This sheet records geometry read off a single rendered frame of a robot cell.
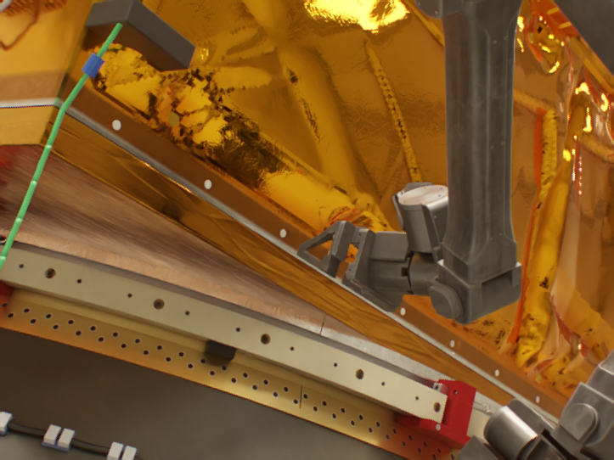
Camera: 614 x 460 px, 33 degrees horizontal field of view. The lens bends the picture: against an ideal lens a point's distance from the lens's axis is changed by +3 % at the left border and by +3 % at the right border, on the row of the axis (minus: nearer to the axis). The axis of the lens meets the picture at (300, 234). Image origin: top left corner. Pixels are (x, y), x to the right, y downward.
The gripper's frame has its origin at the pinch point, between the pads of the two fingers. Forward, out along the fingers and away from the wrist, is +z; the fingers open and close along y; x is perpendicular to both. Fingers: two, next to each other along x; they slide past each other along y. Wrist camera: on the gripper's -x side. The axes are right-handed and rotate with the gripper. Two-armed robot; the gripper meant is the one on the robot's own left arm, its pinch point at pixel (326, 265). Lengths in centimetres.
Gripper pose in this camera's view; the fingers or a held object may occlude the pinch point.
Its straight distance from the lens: 128.8
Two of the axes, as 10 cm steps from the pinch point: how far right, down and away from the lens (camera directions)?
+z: -7.5, -0.3, 6.6
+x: -2.8, 9.2, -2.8
